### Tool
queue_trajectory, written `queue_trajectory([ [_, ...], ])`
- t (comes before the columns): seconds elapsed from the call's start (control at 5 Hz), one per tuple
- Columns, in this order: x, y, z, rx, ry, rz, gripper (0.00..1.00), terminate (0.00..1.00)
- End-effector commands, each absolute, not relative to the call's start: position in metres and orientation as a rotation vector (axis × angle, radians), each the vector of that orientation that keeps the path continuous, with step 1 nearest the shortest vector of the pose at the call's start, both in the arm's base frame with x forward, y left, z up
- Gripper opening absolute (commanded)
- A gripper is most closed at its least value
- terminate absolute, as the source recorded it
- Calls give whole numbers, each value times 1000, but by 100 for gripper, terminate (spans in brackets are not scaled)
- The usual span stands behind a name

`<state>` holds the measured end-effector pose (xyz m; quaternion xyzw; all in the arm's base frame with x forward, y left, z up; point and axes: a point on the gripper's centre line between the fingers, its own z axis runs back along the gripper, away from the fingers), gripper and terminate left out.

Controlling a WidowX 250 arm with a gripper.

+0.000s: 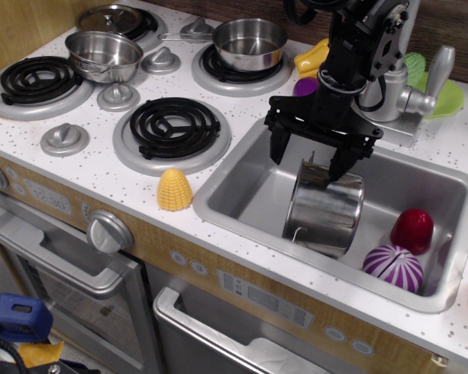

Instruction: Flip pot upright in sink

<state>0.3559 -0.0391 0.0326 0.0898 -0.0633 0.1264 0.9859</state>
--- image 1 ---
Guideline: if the light green toy plate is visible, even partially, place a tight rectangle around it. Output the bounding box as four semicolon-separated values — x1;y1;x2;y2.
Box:
430;79;464;118

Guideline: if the back left black burner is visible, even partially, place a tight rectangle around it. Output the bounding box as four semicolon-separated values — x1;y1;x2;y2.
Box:
122;9;158;41

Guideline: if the purple striped toy onion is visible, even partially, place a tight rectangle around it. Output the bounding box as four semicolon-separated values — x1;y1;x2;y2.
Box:
363;245;424;293

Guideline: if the purple toy eggplant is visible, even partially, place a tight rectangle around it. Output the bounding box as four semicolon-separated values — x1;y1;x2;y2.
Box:
292;77;319;97

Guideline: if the back right black burner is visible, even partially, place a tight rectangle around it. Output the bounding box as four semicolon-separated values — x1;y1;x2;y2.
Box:
200;44;283;83

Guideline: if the toy dishwasher door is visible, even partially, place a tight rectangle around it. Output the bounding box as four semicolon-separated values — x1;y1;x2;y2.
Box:
153;287;360;373

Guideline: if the black burner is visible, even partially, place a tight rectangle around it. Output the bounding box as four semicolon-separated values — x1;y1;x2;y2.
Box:
129;97;222;160
200;44;283;83
0;57;83;105
122;9;158;41

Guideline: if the steel pot lid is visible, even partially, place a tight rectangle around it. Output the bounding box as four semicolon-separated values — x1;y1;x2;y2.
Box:
75;4;143;34

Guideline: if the red toy fruit half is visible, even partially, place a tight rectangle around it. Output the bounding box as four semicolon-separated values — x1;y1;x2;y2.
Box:
390;209;434;256

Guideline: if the silver stove knob upper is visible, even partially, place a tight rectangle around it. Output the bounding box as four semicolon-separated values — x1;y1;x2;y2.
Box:
141;47;181;75

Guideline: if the steel bowl pot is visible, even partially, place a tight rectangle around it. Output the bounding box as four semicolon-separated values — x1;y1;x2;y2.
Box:
65;31;144;83

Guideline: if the green toy vegetable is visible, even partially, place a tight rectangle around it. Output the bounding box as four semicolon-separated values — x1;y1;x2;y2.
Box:
404;52;426;86

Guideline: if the yellow toy bell pepper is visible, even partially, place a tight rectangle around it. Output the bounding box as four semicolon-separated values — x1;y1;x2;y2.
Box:
293;38;330;79

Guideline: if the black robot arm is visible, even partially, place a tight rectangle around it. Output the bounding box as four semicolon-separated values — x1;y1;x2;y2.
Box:
264;1;409;182

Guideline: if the blue clamp tool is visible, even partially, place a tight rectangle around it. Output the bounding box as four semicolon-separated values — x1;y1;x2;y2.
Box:
0;293;53;343

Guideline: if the silver stove knob back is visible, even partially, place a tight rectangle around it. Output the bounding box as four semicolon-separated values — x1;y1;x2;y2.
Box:
180;17;214;39

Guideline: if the front left black burner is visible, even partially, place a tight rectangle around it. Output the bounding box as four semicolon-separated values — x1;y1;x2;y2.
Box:
0;57;83;105

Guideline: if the silver stove knob middle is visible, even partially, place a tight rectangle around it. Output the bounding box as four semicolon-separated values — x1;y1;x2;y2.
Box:
97;83;140;112

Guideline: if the silver toy faucet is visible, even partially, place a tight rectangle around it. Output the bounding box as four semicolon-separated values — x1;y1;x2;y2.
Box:
353;0;456;148

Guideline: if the toy oven door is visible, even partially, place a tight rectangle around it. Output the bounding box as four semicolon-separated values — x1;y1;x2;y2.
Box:
0;192;163;373

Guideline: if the yellow toy corn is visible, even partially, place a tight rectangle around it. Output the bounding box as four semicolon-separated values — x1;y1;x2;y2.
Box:
157;168;193;211

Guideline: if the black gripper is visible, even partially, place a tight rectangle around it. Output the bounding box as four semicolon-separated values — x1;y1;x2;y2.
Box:
264;73;383;182

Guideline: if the front right black burner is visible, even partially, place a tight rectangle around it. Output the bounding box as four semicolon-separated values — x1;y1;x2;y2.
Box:
129;97;222;160

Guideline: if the silver stove knob front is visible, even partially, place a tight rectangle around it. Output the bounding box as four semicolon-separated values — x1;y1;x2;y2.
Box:
40;123;90;157

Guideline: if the yellow cloth piece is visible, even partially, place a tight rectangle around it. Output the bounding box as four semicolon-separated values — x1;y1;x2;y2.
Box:
17;340;64;369

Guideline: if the silver stove knob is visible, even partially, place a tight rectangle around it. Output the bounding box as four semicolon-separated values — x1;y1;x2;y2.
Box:
97;83;140;112
141;47;181;75
180;17;214;39
40;123;90;157

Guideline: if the steel saucepan with handle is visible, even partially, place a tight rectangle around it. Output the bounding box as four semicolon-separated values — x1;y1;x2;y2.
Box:
158;19;288;72

